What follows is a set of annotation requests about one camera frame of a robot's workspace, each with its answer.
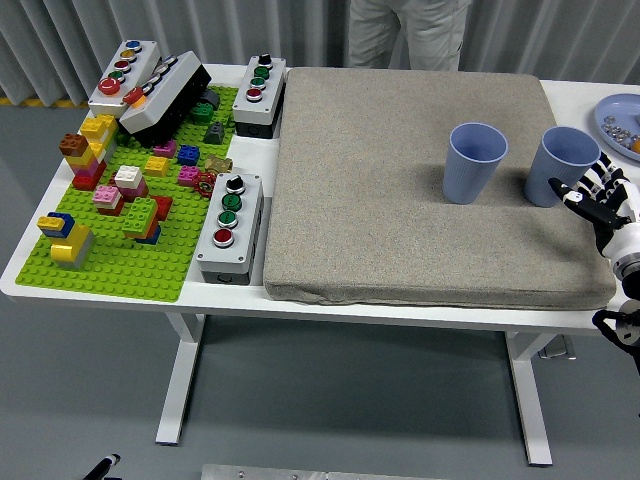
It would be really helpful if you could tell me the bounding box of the yellow white green brick stack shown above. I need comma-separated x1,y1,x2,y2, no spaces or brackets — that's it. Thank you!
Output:
79,113,120,151

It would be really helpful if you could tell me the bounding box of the blue plastic plate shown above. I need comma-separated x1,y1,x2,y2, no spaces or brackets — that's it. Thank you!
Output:
593,93,640,162

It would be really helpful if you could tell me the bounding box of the grey metal plate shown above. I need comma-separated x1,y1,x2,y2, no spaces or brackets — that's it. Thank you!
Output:
199,463,449,480

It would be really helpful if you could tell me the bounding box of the grey four-control button box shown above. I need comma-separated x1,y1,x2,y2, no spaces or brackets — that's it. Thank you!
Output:
194,172,265,287

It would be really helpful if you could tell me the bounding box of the grey-brown cushion mat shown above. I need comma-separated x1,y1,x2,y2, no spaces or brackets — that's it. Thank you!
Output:
262,67,617,311

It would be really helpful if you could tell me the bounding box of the white five-button control box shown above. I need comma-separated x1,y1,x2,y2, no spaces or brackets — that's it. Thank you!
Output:
87,39,162,120

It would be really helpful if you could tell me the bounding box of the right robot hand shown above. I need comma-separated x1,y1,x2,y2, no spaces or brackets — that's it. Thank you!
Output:
548,151,640,262

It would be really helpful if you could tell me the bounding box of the white table leg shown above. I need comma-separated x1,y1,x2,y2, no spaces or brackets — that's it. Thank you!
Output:
155,313,206,446
503,332,554,467

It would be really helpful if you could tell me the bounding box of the blue ribbed plastic cup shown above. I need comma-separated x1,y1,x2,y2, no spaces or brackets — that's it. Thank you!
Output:
442,122,510,205
523,125,601,209

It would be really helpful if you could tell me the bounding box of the yellow black floor tape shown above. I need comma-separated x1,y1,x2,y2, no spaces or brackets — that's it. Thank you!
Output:
0,97,91,109

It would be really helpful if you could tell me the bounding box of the yellow blue grey brick stack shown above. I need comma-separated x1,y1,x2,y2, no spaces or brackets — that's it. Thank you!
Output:
37,212,96,271

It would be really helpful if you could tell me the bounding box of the grey table height controller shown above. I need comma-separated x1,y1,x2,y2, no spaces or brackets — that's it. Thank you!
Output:
538,335,577,360

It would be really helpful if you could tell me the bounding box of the grey three-button control box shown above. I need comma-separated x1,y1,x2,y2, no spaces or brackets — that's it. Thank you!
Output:
231,53,289,140

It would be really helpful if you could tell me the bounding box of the white control box black base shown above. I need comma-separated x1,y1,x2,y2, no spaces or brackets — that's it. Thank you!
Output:
118,49,214,149

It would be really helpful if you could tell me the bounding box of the brass valve red handwheel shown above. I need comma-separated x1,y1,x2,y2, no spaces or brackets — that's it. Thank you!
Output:
193,154,235,197

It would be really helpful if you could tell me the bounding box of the brown yellow red brick tower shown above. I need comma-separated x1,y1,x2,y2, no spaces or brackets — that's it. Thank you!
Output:
58,132,109,191

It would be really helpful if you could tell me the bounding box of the person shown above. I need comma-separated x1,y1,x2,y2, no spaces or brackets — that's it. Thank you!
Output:
347,0,474,72

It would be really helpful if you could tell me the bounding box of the grey pleated curtain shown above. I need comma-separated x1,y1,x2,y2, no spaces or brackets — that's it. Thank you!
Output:
0,0,640,109

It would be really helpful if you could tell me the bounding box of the pink white red brick stack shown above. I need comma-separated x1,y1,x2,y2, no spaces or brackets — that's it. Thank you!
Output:
92,184,125,216

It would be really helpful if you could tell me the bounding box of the green orange red brick stack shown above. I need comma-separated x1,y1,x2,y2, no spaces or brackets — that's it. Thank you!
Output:
121,194,174,245

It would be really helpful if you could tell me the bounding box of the green building baseplate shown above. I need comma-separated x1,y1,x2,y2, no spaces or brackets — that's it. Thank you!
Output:
14,84,241,304

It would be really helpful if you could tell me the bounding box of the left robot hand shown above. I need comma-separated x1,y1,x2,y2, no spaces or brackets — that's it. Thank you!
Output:
82,453,122,480

